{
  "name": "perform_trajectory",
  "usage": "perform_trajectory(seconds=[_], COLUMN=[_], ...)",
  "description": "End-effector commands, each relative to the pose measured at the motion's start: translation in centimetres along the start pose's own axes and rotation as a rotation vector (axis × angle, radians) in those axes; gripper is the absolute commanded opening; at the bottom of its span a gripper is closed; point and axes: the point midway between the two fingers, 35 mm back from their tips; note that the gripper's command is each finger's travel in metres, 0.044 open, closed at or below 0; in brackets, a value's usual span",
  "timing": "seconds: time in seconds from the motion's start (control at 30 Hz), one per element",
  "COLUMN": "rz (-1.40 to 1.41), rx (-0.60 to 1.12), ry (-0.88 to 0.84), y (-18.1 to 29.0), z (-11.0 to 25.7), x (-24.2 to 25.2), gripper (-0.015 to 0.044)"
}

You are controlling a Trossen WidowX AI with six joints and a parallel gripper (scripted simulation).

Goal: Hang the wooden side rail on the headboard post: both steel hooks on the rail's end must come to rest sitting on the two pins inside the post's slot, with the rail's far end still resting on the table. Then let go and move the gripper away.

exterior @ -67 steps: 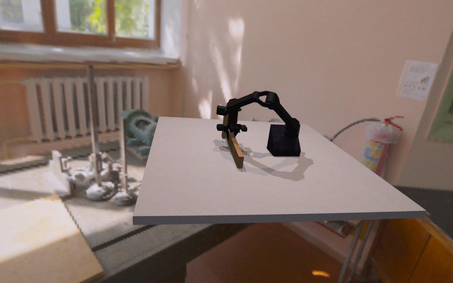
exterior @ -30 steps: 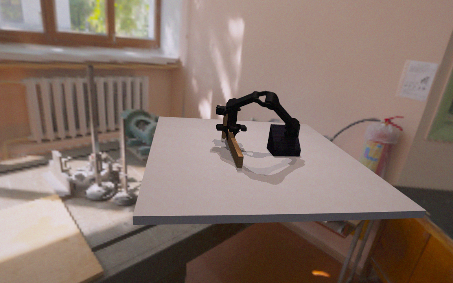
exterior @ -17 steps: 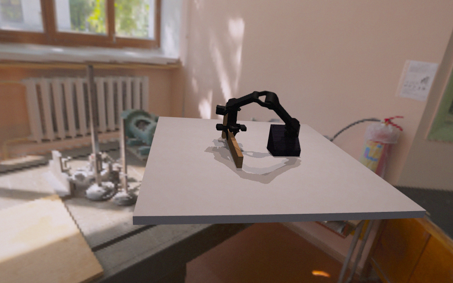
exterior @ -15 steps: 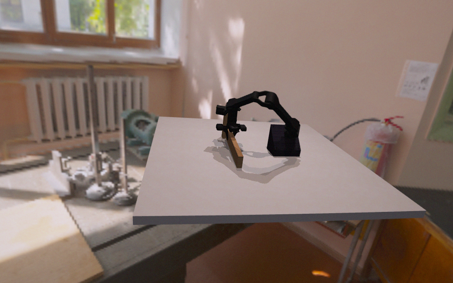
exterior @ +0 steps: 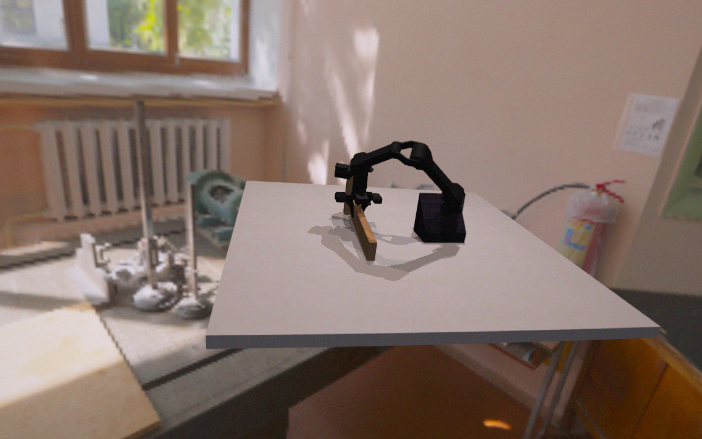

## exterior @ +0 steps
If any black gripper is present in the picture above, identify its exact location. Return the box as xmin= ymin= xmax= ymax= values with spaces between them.
xmin=335 ymin=181 xmax=382 ymax=218

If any brown wooden board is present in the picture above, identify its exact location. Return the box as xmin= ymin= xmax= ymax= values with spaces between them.
xmin=349 ymin=200 xmax=377 ymax=261

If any dark brown wooden post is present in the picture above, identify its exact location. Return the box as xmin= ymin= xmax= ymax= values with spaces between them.
xmin=344 ymin=176 xmax=353 ymax=215

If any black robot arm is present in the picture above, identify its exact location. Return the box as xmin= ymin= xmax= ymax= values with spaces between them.
xmin=335 ymin=140 xmax=465 ymax=216

